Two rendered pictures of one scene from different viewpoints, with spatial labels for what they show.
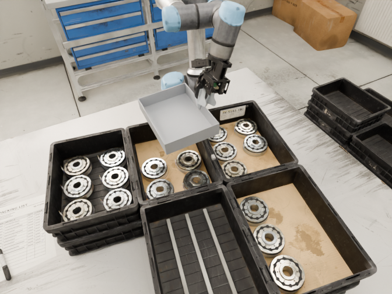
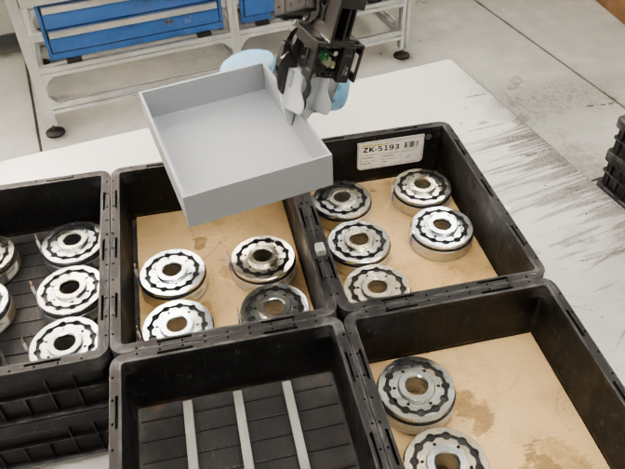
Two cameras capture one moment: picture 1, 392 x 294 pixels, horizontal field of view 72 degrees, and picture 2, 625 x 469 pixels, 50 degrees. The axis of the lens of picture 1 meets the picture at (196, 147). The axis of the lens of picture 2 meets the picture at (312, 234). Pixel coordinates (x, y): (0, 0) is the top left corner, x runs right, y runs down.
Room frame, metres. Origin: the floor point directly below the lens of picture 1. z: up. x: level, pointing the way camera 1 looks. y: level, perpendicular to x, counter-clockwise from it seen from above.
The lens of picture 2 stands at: (-0.04, -0.11, 1.61)
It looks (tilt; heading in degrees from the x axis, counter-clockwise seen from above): 43 degrees down; 5
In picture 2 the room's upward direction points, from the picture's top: 2 degrees counter-clockwise
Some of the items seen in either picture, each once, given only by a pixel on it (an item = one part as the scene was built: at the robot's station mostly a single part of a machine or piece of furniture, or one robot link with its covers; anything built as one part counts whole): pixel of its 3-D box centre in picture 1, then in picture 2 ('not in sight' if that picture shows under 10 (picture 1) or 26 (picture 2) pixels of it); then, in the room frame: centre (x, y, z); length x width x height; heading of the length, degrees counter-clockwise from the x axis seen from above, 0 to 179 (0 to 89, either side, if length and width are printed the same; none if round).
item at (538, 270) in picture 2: (241, 137); (401, 207); (0.78, -0.19, 0.92); 0.40 x 0.30 x 0.02; 16
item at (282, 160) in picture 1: (240, 145); (399, 231); (0.78, -0.19, 0.87); 0.40 x 0.30 x 0.11; 16
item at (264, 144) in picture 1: (255, 143); (442, 227); (0.79, -0.26, 0.86); 0.10 x 0.10 x 0.01
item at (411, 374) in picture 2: (254, 208); (416, 386); (0.48, -0.20, 0.86); 0.05 x 0.05 x 0.01
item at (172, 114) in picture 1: (177, 115); (230, 136); (0.75, 0.07, 1.07); 0.27 x 0.20 x 0.05; 26
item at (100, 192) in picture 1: (94, 181); (18, 295); (0.61, 0.39, 0.87); 0.40 x 0.30 x 0.11; 16
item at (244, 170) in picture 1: (234, 170); (377, 289); (0.65, -0.15, 0.86); 0.10 x 0.10 x 0.01
